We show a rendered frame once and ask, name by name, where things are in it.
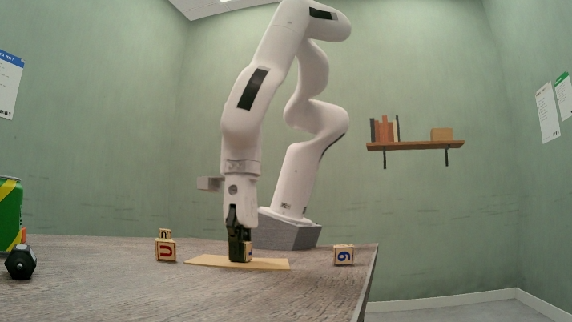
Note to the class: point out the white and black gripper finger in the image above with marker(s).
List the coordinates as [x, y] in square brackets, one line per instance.
[247, 234]
[235, 239]

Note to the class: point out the beige mat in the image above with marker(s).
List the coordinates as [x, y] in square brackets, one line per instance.
[265, 264]

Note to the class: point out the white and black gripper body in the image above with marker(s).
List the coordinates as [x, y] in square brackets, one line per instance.
[245, 199]

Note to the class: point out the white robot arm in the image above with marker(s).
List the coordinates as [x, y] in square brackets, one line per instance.
[244, 111]

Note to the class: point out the green and yellow striped can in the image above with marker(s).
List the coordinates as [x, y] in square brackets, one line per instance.
[11, 197]

